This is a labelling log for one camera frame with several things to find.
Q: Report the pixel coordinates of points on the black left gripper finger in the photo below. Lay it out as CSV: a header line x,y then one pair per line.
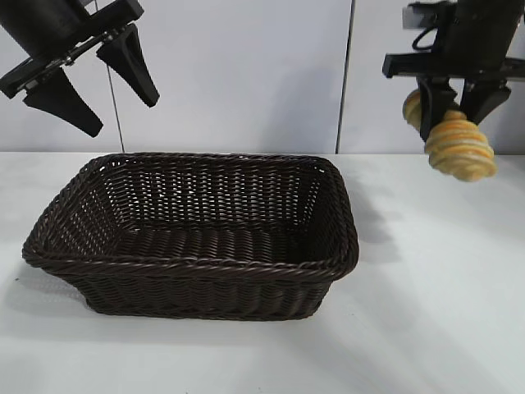
x,y
129,65
61,102

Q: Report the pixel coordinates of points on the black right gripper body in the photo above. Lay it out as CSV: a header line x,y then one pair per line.
x,y
476,37

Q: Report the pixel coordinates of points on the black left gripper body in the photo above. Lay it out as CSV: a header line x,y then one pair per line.
x,y
53,24

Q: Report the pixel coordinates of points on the long striped bread loaf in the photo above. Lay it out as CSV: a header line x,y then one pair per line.
x,y
459,152

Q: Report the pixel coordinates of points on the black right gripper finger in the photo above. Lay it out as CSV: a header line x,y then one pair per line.
x,y
435,102
482,100

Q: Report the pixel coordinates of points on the dark brown wicker basket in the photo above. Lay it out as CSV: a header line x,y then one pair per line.
x,y
184,287

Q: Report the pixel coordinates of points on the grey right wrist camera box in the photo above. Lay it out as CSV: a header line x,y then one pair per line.
x,y
414,16

